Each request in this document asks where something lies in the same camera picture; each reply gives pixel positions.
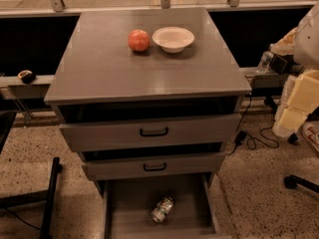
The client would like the green 7up can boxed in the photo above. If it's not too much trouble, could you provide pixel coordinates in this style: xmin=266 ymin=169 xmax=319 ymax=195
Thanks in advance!
xmin=151 ymin=196 xmax=174 ymax=223

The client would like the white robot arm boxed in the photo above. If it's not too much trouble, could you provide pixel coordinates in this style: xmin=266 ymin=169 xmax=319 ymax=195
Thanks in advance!
xmin=271 ymin=2 xmax=319 ymax=138

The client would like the grey drawer cabinet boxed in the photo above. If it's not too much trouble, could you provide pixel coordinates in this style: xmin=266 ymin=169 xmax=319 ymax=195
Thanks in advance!
xmin=43 ymin=7 xmax=252 ymax=197

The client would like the grey top drawer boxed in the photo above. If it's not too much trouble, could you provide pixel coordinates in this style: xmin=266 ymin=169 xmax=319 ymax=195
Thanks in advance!
xmin=60 ymin=114 xmax=241 ymax=152

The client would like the grey drawer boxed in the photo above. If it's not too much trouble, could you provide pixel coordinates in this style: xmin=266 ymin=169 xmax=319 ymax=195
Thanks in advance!
xmin=82 ymin=152 xmax=225 ymax=181
xmin=101 ymin=173 xmax=232 ymax=239
xmin=60 ymin=114 xmax=241 ymax=152

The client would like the grey middle drawer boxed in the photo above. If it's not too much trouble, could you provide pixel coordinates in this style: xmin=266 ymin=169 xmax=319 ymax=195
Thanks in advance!
xmin=82 ymin=152 xmax=225 ymax=181

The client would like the grey bottom drawer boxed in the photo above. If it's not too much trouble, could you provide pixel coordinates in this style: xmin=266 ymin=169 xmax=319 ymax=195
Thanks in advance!
xmin=101 ymin=173 xmax=232 ymax=239

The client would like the white bowl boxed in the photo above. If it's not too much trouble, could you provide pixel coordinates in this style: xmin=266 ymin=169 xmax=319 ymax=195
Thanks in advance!
xmin=153 ymin=27 xmax=194 ymax=54

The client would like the red apple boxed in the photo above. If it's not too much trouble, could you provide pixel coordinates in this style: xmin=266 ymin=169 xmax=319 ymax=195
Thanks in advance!
xmin=128 ymin=29 xmax=150 ymax=52

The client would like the clear water bottle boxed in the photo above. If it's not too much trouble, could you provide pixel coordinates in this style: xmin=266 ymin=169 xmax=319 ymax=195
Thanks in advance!
xmin=256 ymin=51 xmax=274 ymax=74

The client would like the small black box speaker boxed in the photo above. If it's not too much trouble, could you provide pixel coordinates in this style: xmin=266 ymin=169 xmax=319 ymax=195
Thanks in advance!
xmin=270 ymin=55 xmax=294 ymax=75

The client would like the black yellow tape measure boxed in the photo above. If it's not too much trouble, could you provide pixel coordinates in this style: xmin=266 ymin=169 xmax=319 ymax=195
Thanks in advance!
xmin=18 ymin=70 xmax=36 ymax=84

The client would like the black stand leg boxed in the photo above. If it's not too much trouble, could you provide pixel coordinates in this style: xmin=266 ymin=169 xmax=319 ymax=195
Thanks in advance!
xmin=264 ymin=96 xmax=298 ymax=144

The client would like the black caster leg right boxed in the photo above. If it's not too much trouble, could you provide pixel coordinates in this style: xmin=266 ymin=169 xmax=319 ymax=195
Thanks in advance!
xmin=284 ymin=175 xmax=319 ymax=193

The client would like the white red sneaker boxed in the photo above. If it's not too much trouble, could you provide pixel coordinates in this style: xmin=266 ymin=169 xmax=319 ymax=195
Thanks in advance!
xmin=302 ymin=121 xmax=319 ymax=156

